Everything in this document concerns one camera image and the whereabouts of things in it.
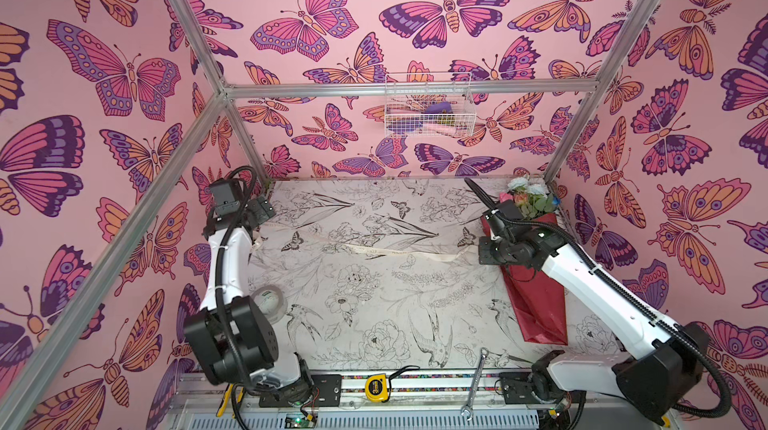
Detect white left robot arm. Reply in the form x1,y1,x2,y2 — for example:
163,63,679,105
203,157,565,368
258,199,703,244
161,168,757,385
183,176,302,393

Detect silver combination wrench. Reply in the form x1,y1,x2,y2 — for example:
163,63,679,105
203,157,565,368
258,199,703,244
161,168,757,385
460,347,489,422

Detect clear tape roll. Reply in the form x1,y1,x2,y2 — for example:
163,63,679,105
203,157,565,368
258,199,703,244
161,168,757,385
251,285,287,324

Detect aluminium frame post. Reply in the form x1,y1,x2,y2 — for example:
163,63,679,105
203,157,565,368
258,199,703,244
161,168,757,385
169,0,270,188
544,0,662,183

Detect dark red wrapping paper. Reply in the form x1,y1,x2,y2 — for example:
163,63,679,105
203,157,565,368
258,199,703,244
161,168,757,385
481,214,568,346

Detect yellow tape measure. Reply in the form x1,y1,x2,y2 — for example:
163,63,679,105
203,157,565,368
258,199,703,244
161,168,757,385
364,373,391,403

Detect aluminium frame crossbar back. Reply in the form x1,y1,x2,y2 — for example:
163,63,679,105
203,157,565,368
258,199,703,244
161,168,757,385
224,78,599,100

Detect white fake rose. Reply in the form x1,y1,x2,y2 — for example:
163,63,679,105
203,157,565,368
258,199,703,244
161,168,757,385
508,175,560,220

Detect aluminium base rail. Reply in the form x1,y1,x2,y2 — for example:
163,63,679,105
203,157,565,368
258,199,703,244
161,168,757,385
170,366,670,416

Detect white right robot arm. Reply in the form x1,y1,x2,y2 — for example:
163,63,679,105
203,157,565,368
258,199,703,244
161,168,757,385
478,196,733,424

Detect white wire basket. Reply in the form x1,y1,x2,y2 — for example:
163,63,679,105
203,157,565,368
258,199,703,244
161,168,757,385
382,78,477,139

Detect aluminium frame post right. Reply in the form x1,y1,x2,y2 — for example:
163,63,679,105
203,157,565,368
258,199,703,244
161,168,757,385
544,0,662,183

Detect cream satin ribbon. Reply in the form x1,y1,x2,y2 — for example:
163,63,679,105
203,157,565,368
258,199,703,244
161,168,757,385
318,238,475,262

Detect yellow handled pliers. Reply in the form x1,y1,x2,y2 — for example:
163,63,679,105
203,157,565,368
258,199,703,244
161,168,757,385
216,384,245,418

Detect green circuit board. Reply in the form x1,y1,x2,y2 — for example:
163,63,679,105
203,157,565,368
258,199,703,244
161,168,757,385
284,413,317,430

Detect aluminium frame post left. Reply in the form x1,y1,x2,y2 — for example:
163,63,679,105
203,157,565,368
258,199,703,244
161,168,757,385
169,0,270,188

